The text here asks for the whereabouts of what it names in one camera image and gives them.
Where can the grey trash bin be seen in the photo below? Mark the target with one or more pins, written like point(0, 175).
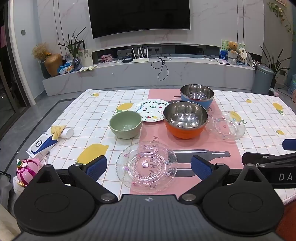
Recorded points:
point(262, 80)

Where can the checked lemon tablecloth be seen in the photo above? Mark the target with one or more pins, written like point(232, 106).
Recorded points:
point(92, 111)

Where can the snack packets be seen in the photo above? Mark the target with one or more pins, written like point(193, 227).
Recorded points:
point(66, 68)

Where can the brown teddy bear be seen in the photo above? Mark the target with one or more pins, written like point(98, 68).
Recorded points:
point(232, 47)

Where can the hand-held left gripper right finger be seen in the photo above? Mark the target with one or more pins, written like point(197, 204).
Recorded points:
point(201, 168)

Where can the pink round ornament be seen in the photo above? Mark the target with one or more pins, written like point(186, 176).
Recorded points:
point(26, 171)

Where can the pink photo card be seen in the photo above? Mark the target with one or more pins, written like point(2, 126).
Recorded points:
point(106, 58)

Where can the orange steel bowl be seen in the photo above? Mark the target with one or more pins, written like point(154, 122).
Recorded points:
point(185, 131)

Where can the yellow cloth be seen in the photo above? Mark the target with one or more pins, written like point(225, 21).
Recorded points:
point(57, 131)

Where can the blue plastic bag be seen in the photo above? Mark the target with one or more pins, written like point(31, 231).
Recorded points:
point(292, 84)

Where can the green leafy plant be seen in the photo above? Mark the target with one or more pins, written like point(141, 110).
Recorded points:
point(74, 45)

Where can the green ceramic bowl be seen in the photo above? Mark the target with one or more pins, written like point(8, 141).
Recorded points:
point(126, 129)

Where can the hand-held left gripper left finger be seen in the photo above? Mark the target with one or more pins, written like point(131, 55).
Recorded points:
point(97, 168)

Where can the white router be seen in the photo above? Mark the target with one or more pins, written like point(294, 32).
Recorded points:
point(140, 60)

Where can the dried flower bunch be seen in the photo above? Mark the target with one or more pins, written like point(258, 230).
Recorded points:
point(40, 51)

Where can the paper sheets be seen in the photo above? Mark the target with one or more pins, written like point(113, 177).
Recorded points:
point(87, 68)

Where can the blue and white box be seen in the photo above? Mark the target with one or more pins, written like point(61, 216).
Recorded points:
point(41, 144)

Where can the pink printed placemat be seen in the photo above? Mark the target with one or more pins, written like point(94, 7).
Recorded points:
point(152, 134)

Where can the small clear glass plate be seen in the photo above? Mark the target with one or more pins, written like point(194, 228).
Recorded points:
point(225, 126)

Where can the blue glass vase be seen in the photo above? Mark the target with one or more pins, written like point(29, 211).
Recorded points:
point(77, 64)

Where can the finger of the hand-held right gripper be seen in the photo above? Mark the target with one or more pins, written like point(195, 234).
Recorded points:
point(256, 158)
point(290, 144)

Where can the pen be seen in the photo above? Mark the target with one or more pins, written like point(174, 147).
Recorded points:
point(47, 157)

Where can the blue steel bowl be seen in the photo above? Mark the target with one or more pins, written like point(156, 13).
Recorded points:
point(196, 92)

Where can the gold vase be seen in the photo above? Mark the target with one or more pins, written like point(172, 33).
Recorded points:
point(53, 64)

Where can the black television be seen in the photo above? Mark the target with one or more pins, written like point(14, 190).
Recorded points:
point(138, 16)

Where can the tall potted plant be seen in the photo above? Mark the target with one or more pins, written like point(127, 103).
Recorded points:
point(275, 67)

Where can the white printed bag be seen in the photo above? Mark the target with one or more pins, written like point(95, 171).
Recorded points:
point(86, 58)

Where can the small white cup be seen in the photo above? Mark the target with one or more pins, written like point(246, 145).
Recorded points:
point(68, 133)

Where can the painted white plate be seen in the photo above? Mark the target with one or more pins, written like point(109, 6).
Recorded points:
point(151, 110)

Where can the large clear glass plate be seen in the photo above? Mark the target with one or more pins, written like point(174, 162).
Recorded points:
point(148, 166)

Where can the small black box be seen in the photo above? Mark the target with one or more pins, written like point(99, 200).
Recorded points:
point(126, 60)

